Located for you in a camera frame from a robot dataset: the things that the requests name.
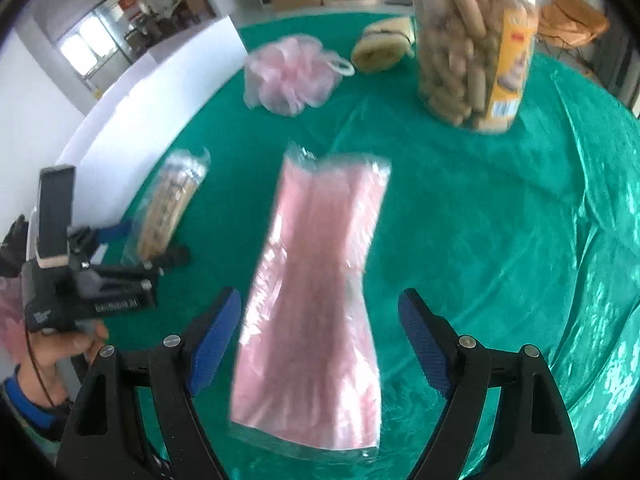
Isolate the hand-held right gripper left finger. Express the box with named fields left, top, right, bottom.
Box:
left=56, top=287, right=243, bottom=480

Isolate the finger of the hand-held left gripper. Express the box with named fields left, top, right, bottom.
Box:
left=67, top=220, right=135, bottom=257
left=90, top=246, right=192, bottom=292

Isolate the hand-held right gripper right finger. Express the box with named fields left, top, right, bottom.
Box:
left=397, top=287, right=583, bottom=480

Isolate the cotton swab packet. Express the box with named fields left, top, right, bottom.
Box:
left=122, top=147, right=213, bottom=266

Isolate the bundle of pink mask packets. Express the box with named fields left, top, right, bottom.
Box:
left=229, top=141, right=393, bottom=461

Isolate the person's left forearm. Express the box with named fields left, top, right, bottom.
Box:
left=0, top=364, right=76, bottom=466

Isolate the person's left hand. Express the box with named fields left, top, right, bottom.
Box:
left=19, top=321, right=110, bottom=407

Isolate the pink plastic bag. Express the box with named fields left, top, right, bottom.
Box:
left=0, top=275, right=32, bottom=357

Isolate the green tablecloth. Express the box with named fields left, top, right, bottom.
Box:
left=90, top=7, right=640, bottom=480

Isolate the white board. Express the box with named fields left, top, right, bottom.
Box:
left=52, top=14, right=250, bottom=241

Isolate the window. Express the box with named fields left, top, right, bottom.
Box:
left=57, top=0, right=152, bottom=98

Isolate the pink bath loofah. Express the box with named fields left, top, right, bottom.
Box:
left=243, top=34, right=357, bottom=117

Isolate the clear jar of snack sticks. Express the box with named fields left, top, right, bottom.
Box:
left=407, top=0, right=543, bottom=135

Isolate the yellow sponge roll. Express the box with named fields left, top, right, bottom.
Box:
left=350, top=16, right=417, bottom=75

